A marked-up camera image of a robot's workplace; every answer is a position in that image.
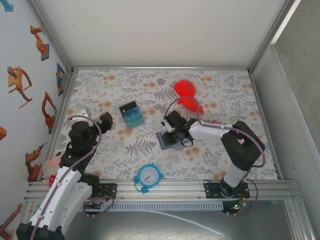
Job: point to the red plush toy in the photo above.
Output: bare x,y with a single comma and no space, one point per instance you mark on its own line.
185,88

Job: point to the blue card holder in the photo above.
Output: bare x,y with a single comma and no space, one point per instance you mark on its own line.
160,140

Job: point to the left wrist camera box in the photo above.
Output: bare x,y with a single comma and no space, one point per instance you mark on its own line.
82,113

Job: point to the blue and orange wall sticker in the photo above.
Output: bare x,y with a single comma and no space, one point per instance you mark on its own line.
60,80

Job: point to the pink plush pig toy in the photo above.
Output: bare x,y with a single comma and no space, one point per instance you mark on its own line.
50,165

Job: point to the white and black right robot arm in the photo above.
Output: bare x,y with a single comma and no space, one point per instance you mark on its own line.
212,132

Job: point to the aluminium side rail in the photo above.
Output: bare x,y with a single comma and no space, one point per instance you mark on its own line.
63,100

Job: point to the floral print tablecloth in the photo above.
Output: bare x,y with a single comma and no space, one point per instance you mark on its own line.
150,82

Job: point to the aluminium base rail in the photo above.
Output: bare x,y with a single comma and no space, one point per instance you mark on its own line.
175,192

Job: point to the black credit card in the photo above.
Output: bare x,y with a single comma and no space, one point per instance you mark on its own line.
127,107

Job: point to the small circuit board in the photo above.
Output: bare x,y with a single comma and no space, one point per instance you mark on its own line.
235,207
95,204

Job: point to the long aluminium edge rail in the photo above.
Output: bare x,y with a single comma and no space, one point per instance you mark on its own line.
160,68

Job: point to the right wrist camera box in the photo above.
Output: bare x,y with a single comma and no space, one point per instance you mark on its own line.
168,126

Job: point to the small pink object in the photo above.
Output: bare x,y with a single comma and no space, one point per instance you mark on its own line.
214,122

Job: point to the orange block wall sticker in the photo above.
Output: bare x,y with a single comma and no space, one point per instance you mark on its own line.
3,133

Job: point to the teal credit card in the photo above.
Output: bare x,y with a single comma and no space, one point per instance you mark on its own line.
133,120

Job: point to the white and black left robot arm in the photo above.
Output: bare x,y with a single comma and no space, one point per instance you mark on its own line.
62,195

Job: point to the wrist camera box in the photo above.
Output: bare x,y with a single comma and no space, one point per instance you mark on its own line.
168,126
82,113

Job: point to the blue alarm clock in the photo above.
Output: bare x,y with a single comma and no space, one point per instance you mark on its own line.
148,176

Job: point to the white plastic tube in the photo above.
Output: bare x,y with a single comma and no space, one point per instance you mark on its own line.
175,215

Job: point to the orange claw wall sticker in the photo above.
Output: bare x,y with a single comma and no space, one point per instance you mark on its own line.
16,82

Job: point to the aluminium frame post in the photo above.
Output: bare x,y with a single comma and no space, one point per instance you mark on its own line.
271,37
53,37

